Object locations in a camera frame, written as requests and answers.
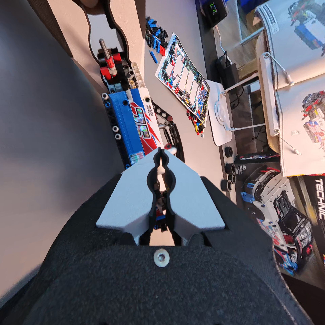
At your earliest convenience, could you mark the black lego set box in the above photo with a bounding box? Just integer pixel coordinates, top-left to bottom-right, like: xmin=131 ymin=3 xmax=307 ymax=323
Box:
xmin=234 ymin=152 xmax=325 ymax=290

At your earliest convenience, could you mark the white book stand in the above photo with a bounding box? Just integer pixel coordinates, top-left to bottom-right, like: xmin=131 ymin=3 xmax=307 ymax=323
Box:
xmin=208 ymin=5 xmax=302 ymax=156

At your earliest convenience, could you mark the lego race car model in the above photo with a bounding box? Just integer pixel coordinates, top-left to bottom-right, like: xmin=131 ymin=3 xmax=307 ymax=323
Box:
xmin=98 ymin=38 xmax=186 ymax=233

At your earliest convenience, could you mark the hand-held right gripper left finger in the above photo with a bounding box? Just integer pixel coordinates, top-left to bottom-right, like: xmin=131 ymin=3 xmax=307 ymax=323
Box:
xmin=96 ymin=148 xmax=162 ymax=246

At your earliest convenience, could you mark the pile of mixed colour bricks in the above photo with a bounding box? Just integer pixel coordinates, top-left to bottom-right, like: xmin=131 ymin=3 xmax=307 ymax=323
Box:
xmin=187 ymin=110 xmax=205 ymax=139

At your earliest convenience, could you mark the black charger with green display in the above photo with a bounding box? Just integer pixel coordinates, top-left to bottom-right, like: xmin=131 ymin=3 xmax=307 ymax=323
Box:
xmin=202 ymin=0 xmax=229 ymax=27

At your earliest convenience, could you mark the pile of black blue pins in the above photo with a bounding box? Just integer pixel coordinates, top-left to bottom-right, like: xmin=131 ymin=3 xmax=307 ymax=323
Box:
xmin=145 ymin=16 xmax=169 ymax=64

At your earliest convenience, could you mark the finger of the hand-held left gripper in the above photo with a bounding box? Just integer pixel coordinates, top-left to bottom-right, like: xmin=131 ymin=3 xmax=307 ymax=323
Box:
xmin=107 ymin=0 xmax=147 ymax=80
xmin=27 ymin=0 xmax=110 ymax=95

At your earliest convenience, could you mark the black power adapter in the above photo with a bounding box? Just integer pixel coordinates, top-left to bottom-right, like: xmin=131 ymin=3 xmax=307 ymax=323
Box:
xmin=216 ymin=51 xmax=241 ymax=92

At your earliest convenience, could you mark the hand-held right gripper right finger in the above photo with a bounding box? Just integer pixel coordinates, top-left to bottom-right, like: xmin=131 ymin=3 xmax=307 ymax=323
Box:
xmin=163 ymin=149 xmax=226 ymax=246

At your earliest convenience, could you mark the lego instruction booklet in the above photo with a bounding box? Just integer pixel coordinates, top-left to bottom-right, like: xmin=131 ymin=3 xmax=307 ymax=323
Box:
xmin=255 ymin=0 xmax=325 ymax=177

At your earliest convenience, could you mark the holographic sticker sheet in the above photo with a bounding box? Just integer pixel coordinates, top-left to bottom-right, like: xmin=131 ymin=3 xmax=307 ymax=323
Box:
xmin=155 ymin=33 xmax=211 ymax=126

